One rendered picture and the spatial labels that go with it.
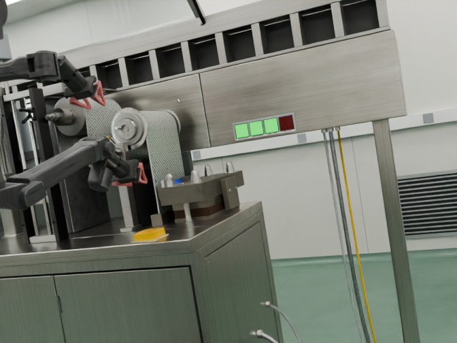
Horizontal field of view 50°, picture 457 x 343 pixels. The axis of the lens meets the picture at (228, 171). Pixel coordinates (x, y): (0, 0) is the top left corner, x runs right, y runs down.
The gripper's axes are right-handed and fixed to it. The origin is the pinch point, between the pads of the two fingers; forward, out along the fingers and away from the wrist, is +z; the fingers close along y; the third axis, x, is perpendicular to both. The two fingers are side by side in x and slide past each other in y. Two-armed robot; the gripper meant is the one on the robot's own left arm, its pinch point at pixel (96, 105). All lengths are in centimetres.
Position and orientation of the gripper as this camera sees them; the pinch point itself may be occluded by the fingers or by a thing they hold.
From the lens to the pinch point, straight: 165.6
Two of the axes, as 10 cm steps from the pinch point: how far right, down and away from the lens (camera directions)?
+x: 1.0, -8.2, 5.6
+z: 3.9, 5.5, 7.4
